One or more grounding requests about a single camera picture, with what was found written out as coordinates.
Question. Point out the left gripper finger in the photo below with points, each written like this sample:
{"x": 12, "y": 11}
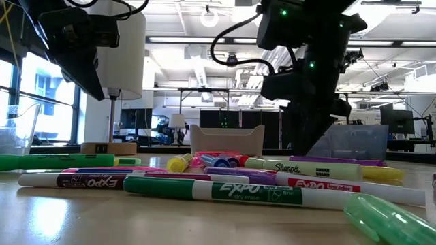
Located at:
{"x": 83, "y": 71}

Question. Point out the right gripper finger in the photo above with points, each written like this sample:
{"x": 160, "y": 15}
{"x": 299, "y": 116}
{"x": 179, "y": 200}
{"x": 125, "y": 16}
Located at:
{"x": 306, "y": 132}

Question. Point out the purple pen highlighter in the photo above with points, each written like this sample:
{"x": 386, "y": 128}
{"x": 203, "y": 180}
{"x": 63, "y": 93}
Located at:
{"x": 323, "y": 159}

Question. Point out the pale green Sharpie highlighter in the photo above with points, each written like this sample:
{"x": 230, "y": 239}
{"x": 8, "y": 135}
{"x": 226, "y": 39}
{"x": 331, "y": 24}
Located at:
{"x": 306, "y": 169}

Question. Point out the red dry-erase marker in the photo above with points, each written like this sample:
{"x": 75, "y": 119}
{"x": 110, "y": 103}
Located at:
{"x": 323, "y": 184}

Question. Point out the red highlighter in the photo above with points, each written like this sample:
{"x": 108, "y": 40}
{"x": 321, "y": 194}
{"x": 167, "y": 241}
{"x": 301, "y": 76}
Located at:
{"x": 243, "y": 160}

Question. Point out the fat purple highlighter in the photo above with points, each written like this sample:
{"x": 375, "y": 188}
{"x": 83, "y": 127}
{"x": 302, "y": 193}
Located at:
{"x": 234, "y": 160}
{"x": 252, "y": 177}

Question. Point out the short yellow highlighter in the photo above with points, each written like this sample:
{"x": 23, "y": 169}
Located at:
{"x": 385, "y": 173}

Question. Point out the large pink highlighter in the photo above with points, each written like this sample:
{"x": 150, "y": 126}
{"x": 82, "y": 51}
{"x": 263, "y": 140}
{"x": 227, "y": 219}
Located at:
{"x": 218, "y": 154}

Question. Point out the blue highlighter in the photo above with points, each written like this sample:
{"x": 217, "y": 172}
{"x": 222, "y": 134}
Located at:
{"x": 214, "y": 162}

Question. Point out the yellow Sharpie highlighter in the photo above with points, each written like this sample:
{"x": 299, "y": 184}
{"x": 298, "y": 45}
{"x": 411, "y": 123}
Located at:
{"x": 177, "y": 164}

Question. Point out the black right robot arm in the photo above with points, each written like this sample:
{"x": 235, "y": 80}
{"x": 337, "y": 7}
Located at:
{"x": 306, "y": 20}

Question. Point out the white shade table lamp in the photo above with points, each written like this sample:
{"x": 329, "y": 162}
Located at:
{"x": 126, "y": 61}

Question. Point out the grey translucent plastic bin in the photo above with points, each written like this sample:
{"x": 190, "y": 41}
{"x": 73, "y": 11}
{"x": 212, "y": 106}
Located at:
{"x": 354, "y": 141}

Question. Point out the black cabinet row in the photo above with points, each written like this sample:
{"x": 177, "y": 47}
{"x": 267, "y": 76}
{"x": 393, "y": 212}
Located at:
{"x": 252, "y": 126}

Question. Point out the green dry-erase marker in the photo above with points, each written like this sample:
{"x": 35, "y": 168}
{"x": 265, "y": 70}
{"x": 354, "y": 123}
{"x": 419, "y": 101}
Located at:
{"x": 255, "y": 194}

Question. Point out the white plastic bin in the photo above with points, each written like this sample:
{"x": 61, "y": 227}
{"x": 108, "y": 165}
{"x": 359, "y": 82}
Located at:
{"x": 226, "y": 141}

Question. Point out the long ceiling light bar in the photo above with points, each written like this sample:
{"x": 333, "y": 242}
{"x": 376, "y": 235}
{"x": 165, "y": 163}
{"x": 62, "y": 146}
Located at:
{"x": 231, "y": 41}

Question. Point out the clear shallow plastic bin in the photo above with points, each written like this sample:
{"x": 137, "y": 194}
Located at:
{"x": 17, "y": 136}

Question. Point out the small white table lamp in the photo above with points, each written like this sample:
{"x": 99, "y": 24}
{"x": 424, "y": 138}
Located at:
{"x": 177, "y": 120}

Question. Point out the translucent green pen highlighter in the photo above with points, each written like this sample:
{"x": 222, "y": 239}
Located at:
{"x": 391, "y": 221}

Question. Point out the black tripod stand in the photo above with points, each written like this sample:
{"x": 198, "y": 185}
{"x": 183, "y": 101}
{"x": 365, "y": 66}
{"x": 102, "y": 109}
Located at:
{"x": 430, "y": 129}

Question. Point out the black dome ceiling camera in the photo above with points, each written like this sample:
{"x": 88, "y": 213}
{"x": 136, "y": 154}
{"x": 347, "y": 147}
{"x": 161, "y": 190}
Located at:
{"x": 232, "y": 60}

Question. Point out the black aluminium table frame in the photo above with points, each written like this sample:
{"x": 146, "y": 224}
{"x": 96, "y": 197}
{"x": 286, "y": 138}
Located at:
{"x": 163, "y": 149}

